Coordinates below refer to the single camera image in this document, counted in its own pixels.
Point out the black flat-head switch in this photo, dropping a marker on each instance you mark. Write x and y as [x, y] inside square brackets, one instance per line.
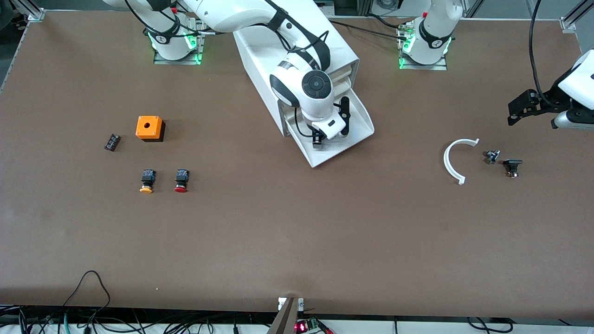
[512, 163]

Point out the white lowest cabinet drawer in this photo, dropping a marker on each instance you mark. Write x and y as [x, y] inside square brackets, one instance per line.
[343, 148]

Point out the aluminium frame profile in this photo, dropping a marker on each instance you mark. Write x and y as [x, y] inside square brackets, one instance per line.
[32, 11]
[568, 22]

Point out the small black contact block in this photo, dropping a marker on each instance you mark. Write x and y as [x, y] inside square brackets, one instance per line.
[112, 142]

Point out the yellow push button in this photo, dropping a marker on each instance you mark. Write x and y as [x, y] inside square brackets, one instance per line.
[147, 178]

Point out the green circuit board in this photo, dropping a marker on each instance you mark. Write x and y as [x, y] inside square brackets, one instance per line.
[308, 324]

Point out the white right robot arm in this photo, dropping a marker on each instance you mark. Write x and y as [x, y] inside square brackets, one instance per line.
[232, 14]

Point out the orange box with hole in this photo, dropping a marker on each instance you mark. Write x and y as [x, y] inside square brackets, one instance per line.
[148, 127]

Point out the white highest cabinet drawer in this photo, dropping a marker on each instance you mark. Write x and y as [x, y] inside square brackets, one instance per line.
[343, 72]

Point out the red push button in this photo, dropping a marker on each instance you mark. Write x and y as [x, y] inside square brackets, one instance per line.
[181, 178]

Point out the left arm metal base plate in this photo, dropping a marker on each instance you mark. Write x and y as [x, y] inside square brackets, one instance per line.
[417, 67]

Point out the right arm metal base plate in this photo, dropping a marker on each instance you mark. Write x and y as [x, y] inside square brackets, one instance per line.
[160, 60]

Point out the white middle cabinet drawer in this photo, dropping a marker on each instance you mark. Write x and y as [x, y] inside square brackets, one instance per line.
[343, 84]

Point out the white drawer cabinet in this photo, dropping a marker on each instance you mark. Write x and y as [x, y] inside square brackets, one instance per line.
[260, 69]

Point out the small metal pipe fitting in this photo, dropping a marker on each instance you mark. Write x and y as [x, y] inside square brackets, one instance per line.
[492, 157]

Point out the grey metal bracket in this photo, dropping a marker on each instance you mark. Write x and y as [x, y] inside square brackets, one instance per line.
[287, 320]

